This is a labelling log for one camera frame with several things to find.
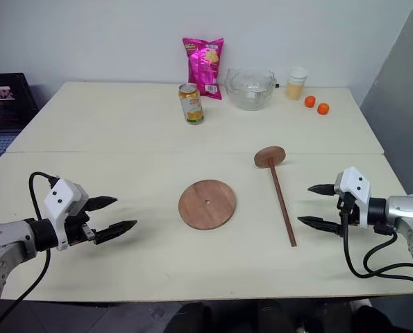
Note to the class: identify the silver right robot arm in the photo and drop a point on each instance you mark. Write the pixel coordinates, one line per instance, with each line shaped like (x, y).
(405, 222)

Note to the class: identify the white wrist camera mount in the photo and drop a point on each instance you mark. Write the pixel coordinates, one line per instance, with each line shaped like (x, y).
(61, 201)
(355, 190)

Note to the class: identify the round wooden base disc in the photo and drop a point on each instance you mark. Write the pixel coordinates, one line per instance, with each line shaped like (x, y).
(208, 204)

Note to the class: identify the pink chip bag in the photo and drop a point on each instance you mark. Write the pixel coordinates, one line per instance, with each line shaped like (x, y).
(204, 66)

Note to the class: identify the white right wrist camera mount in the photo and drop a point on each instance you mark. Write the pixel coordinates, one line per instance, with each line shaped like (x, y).
(355, 190)

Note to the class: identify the yellow drink can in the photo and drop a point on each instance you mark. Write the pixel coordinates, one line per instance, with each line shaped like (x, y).
(191, 104)

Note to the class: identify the wooden rod with small disc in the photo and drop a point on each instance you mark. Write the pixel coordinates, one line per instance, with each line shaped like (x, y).
(279, 190)

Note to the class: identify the clear glass bowl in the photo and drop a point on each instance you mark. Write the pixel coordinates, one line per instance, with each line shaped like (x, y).
(250, 90)

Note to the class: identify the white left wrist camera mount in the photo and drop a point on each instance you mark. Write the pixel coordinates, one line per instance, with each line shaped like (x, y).
(61, 201)

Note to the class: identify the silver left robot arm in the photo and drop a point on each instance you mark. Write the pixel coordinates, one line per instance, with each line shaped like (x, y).
(8, 239)

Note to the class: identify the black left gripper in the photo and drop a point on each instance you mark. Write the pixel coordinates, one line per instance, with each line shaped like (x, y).
(77, 229)

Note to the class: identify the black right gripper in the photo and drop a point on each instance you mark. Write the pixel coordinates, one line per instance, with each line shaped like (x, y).
(348, 211)

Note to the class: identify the small orange fruit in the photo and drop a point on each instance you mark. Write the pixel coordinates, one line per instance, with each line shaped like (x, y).
(323, 108)
(310, 101)

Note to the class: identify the black box with picture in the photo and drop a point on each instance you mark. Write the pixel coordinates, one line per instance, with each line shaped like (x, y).
(5, 102)

